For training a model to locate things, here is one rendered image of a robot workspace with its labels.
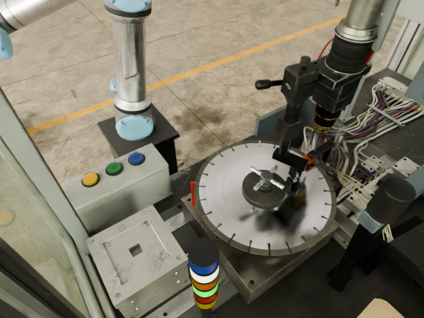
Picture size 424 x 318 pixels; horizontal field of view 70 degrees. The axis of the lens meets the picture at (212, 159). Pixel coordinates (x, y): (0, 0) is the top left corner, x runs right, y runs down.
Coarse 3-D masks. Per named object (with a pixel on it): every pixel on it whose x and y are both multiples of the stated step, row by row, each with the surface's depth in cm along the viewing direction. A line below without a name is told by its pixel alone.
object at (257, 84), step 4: (260, 80) 61; (264, 80) 61; (268, 80) 62; (276, 80) 63; (280, 80) 63; (256, 84) 61; (260, 84) 61; (264, 84) 61; (268, 84) 61; (272, 84) 62; (276, 84) 63; (280, 84) 63; (256, 88) 62; (260, 88) 61; (264, 88) 62; (268, 88) 63
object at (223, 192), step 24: (240, 144) 87; (264, 144) 87; (216, 168) 81; (240, 168) 81; (264, 168) 81; (288, 168) 81; (312, 168) 81; (216, 192) 76; (240, 192) 76; (288, 192) 76; (312, 192) 76; (216, 216) 71; (240, 216) 71; (264, 216) 71; (288, 216) 71; (312, 216) 71; (240, 240) 67; (264, 240) 67; (288, 240) 67
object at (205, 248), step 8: (200, 240) 44; (208, 240) 44; (192, 248) 43; (200, 248) 43; (208, 248) 43; (216, 248) 43; (192, 256) 43; (200, 256) 43; (208, 256) 43; (216, 256) 43; (192, 264) 42; (200, 264) 42; (208, 264) 42; (216, 264) 44; (200, 272) 43; (208, 272) 43
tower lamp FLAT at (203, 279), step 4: (192, 272) 45; (216, 272) 46; (192, 276) 46; (196, 276) 45; (200, 276) 44; (204, 276) 44; (208, 276) 44; (212, 276) 45; (216, 276) 47; (196, 280) 46; (200, 280) 45; (204, 280) 45; (208, 280) 46; (212, 280) 46
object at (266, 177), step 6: (252, 168) 75; (276, 168) 75; (258, 174) 74; (264, 174) 73; (270, 174) 73; (264, 180) 72; (270, 180) 72; (258, 186) 71; (264, 186) 74; (282, 186) 71
